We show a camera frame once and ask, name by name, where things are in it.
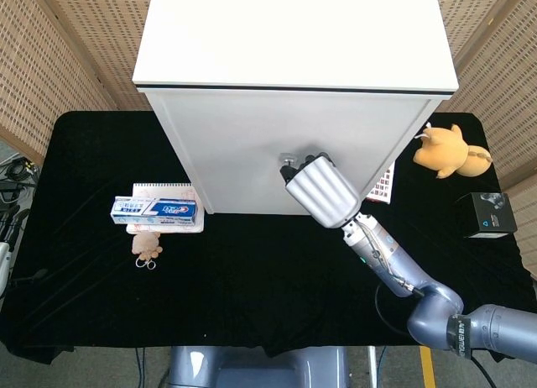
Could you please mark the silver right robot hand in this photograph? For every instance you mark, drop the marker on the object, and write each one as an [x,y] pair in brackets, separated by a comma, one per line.
[323,190]

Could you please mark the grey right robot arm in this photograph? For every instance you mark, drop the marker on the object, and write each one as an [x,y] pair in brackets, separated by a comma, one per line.
[436,304]

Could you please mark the white cabinet box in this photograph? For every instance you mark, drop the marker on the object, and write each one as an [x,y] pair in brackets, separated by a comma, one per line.
[293,39]

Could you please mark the white book with stickers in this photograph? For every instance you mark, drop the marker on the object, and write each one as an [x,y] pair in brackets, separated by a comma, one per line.
[384,186]

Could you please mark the yellow plush toy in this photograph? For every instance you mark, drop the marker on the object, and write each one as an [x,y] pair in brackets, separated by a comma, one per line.
[444,153]

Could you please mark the black tablecloth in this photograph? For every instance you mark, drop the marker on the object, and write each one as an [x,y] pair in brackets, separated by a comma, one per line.
[235,287]

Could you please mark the white spiral notebook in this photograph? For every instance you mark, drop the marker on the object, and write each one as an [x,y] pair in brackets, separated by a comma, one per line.
[168,188]

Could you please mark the black printed product box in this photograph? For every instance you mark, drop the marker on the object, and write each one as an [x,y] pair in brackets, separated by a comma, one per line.
[488,216]

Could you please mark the blue white toothpaste box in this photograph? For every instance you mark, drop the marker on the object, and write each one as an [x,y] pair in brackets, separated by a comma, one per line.
[155,211]

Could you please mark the grey robot torso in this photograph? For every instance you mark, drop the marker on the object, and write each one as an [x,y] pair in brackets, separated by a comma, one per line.
[260,367]

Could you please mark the woven folding screen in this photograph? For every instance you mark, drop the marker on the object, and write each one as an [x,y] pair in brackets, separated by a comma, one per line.
[499,48]
[54,48]

